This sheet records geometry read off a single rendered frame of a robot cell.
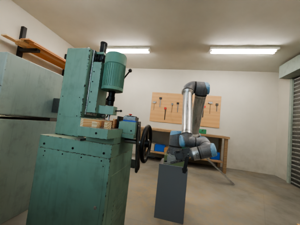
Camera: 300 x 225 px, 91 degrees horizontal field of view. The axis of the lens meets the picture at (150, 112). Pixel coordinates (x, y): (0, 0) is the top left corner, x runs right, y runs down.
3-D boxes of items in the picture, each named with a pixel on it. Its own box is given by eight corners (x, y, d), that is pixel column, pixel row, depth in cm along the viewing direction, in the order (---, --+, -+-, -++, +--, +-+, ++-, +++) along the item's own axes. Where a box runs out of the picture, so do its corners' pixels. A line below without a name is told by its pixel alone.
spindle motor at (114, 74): (117, 89, 113) (122, 50, 115) (96, 88, 117) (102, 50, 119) (126, 94, 130) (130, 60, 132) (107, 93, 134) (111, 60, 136)
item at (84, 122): (82, 126, 92) (83, 118, 93) (79, 126, 93) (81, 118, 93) (121, 127, 150) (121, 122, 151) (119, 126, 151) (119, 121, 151)
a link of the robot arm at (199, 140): (194, 134, 121) (197, 140, 109) (209, 136, 120) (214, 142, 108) (193, 145, 123) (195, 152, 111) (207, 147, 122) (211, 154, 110)
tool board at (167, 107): (219, 127, 409) (221, 96, 416) (149, 120, 451) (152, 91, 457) (218, 127, 414) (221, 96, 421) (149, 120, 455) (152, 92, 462)
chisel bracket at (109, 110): (112, 116, 117) (114, 106, 118) (96, 115, 120) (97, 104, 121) (116, 117, 124) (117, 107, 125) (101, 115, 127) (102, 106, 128)
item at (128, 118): (135, 122, 110) (135, 114, 111) (121, 120, 113) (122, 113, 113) (139, 122, 123) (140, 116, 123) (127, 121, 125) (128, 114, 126)
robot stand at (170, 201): (157, 202, 183) (162, 157, 187) (182, 208, 177) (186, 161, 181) (153, 217, 154) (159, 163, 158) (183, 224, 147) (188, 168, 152)
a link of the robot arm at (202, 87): (183, 140, 180) (193, 79, 150) (197, 142, 178) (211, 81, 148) (184, 148, 167) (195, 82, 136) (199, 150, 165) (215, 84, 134)
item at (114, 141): (113, 144, 97) (114, 138, 97) (85, 140, 102) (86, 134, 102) (133, 139, 136) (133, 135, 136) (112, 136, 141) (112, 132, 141)
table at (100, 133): (121, 141, 85) (122, 131, 86) (76, 135, 92) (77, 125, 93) (146, 135, 144) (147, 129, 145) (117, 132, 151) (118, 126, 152)
